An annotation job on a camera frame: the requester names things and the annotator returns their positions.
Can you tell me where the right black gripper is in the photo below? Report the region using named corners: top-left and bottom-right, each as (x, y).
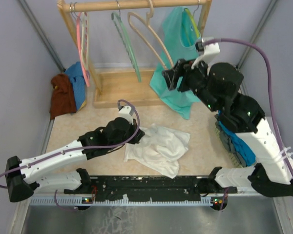
top-left (162, 54), bottom-right (219, 112)

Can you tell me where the white t-shirt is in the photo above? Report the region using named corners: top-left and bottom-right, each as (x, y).
top-left (124, 124), bottom-right (190, 178)

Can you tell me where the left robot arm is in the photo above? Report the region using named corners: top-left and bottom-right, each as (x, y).
top-left (5, 117), bottom-right (145, 202)

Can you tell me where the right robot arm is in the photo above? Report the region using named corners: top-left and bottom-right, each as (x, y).
top-left (162, 59), bottom-right (293, 197)

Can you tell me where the teal t-shirt on hanger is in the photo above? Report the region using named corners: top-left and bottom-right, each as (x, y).
top-left (150, 6), bottom-right (200, 119)

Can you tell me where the yellow-green hanger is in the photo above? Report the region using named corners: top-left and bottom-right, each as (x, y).
top-left (184, 8), bottom-right (201, 39)

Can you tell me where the pink plastic hanger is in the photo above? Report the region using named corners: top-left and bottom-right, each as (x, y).
top-left (76, 12), bottom-right (90, 87)

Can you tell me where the beige wooden hanger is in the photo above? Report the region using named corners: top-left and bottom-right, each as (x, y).
top-left (127, 0), bottom-right (175, 74)

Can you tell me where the green plastic hanger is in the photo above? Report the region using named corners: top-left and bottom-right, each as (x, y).
top-left (111, 0), bottom-right (142, 82)

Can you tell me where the cream plastic hanger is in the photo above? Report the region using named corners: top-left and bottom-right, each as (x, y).
top-left (80, 12), bottom-right (89, 71)

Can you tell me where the wooden clothes rack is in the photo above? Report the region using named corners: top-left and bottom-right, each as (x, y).
top-left (57, 0), bottom-right (211, 108)

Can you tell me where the brown cloth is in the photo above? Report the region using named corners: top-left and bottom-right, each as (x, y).
top-left (50, 73), bottom-right (77, 119)

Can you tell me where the blue cloth by rack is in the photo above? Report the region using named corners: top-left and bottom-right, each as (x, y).
top-left (64, 62), bottom-right (86, 111)

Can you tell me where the grey cloth in basket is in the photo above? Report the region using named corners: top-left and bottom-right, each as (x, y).
top-left (214, 114), bottom-right (247, 167)

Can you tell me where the blue cloth in basket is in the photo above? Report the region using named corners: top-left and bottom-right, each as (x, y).
top-left (218, 121), bottom-right (255, 167)

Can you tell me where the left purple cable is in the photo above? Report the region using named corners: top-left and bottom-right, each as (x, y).
top-left (0, 99), bottom-right (140, 213)

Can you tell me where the purple cable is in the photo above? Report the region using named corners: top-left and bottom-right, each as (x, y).
top-left (201, 38), bottom-right (293, 212)
top-left (0, 99), bottom-right (140, 213)

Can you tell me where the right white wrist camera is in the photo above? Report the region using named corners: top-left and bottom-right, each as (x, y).
top-left (191, 37), bottom-right (220, 69)

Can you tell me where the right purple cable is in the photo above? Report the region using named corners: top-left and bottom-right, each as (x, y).
top-left (201, 38), bottom-right (293, 212)

